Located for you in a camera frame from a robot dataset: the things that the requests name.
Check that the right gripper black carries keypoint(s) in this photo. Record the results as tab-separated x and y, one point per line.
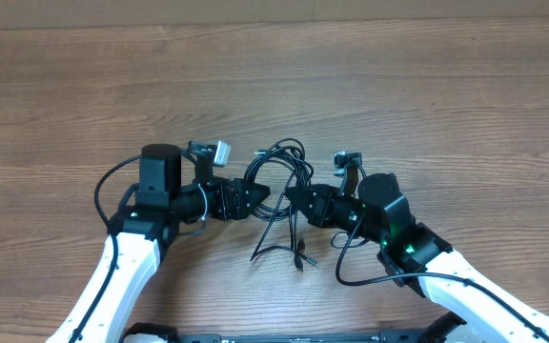
315	211

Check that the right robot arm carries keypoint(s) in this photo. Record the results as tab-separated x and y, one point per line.
415	256

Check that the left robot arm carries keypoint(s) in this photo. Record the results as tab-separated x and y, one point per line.
175	186

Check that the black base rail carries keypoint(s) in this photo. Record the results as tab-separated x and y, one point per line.
382	336

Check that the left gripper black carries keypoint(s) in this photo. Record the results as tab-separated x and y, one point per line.
238	209

